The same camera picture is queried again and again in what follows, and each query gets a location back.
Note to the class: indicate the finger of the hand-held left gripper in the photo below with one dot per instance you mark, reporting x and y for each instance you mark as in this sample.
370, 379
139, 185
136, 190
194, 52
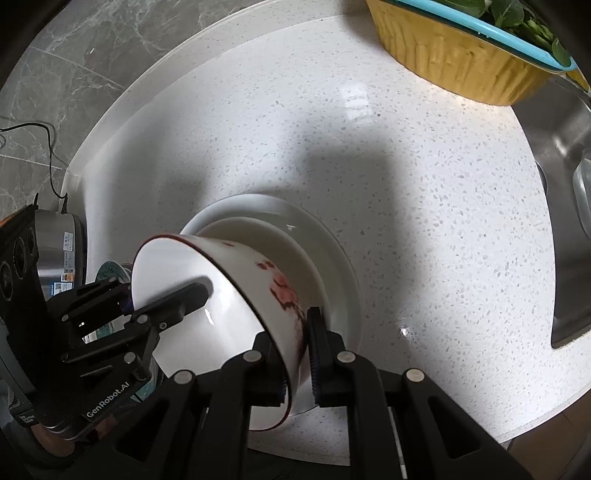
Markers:
99, 295
184, 297

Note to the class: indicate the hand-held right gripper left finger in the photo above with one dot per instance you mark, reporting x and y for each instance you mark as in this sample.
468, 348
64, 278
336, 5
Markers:
258, 364

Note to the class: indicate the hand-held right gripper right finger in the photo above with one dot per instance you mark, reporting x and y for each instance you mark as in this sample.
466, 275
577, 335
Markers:
316, 350

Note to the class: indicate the teal floral rim plate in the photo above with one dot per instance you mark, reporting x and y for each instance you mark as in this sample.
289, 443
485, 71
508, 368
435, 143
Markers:
109, 270

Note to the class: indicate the pink floral bowl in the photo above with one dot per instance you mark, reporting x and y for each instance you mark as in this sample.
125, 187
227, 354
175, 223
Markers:
194, 332

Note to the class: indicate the large white bowl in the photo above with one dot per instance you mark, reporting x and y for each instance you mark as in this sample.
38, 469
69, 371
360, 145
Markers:
337, 277

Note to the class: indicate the silver rice cooker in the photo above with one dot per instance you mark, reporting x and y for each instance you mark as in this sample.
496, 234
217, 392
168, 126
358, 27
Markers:
57, 249

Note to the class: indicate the stainless steel sink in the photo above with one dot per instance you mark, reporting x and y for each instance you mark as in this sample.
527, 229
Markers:
558, 175

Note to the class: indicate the yellow ribbed basket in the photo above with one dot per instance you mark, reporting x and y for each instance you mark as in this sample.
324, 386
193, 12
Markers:
461, 55

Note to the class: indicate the green leafy vegetables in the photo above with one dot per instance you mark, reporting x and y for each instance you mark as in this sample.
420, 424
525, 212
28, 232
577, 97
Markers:
531, 23

